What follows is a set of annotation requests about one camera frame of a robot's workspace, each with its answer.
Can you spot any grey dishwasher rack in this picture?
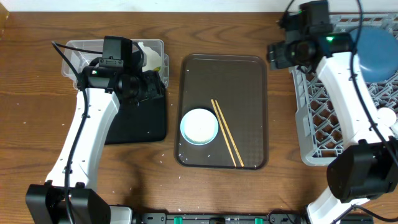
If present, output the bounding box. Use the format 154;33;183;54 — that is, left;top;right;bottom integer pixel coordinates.
289;13;397;166

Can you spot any clear plastic bin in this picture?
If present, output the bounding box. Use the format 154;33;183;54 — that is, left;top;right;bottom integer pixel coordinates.
64;39;169;88

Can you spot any wooden chopstick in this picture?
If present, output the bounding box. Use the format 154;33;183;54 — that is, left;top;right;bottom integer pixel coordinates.
211;99;236;167
215;100;244;167

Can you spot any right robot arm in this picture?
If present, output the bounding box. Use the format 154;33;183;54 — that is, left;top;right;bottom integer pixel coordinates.
267;8;397;223

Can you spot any black tray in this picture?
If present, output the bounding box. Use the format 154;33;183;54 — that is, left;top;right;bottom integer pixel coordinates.
105;96;167;145

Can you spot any white napkin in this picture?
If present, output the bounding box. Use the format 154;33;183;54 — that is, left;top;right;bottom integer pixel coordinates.
138;40;162;72

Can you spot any dark blue plate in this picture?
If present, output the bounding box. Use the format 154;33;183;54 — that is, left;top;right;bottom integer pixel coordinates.
357;27;397;83

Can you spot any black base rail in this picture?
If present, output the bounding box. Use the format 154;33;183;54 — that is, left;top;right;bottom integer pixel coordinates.
136;212;374;224

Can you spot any light blue rice bowl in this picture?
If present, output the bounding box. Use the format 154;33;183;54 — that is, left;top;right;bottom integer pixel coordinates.
180;108;219;146

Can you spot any brown serving tray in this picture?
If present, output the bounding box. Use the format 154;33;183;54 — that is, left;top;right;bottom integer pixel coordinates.
174;54;269;170

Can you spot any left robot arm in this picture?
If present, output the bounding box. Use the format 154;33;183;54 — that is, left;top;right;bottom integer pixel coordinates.
25;48;167;223

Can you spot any pink cup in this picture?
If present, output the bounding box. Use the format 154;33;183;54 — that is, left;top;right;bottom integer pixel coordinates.
377;107;397;127

